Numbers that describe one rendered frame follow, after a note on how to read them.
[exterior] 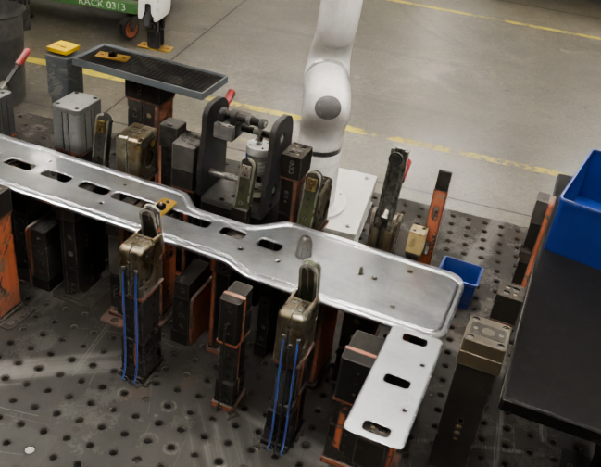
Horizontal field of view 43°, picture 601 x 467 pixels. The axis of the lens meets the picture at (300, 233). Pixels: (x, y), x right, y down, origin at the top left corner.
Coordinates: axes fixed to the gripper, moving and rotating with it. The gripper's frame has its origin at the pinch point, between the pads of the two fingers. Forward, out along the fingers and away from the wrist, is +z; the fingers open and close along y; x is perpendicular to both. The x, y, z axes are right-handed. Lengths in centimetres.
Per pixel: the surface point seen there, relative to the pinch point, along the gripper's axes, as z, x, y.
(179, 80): 8.0, 7.8, 4.2
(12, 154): 24.0, -24.5, 28.3
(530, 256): 17, 95, 37
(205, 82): 8.0, 14.0, 2.8
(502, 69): 124, 115, -387
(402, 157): 3, 66, 33
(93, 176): 24.0, -3.1, 30.4
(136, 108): 18.0, -3.5, 4.1
